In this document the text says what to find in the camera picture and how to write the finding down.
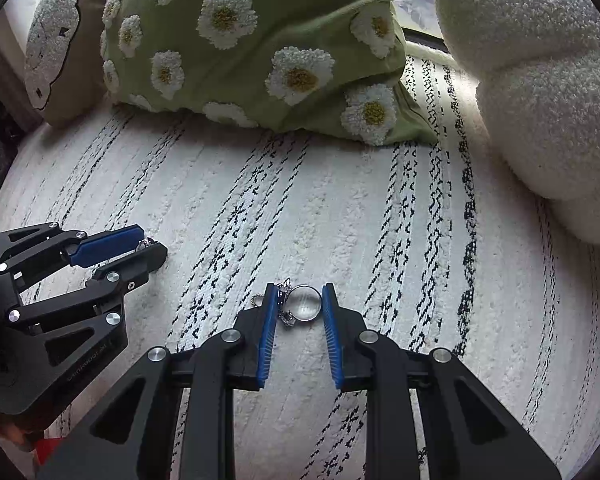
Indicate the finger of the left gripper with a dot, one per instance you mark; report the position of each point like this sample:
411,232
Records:
132,270
105,245

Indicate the white pumpkin plush pillow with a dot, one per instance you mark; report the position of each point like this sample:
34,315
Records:
537,64

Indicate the white black patterned bedspread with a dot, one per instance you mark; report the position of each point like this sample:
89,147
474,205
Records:
436,245

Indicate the person's left hand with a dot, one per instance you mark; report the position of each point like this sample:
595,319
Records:
25,440

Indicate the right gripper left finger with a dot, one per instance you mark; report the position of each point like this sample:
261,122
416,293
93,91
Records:
130,432

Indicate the green daisy pillow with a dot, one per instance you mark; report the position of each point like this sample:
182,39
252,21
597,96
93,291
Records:
334,67

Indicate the beige sheep face pillow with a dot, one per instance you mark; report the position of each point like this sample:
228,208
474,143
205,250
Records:
63,65

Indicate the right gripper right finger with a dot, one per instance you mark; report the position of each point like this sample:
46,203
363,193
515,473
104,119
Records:
468,433

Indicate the red jewelry box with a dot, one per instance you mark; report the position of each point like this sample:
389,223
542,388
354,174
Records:
44,448

